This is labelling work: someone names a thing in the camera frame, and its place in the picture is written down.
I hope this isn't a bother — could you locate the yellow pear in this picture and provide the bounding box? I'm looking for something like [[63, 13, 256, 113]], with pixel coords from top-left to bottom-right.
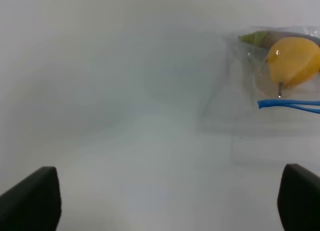
[[266, 36, 320, 97]]

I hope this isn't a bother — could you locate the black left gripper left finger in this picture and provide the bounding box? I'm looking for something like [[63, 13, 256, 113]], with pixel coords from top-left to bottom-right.
[[0, 166, 62, 231]]

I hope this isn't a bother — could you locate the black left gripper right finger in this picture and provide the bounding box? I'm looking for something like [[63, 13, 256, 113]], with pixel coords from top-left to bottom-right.
[[277, 163, 320, 231]]

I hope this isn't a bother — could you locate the clear zip bag blue seal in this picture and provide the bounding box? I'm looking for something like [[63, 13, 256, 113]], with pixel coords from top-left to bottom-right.
[[199, 25, 320, 166]]

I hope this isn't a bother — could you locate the dark purple eggplant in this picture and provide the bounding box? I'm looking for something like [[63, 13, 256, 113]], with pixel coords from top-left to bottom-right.
[[238, 30, 320, 50]]

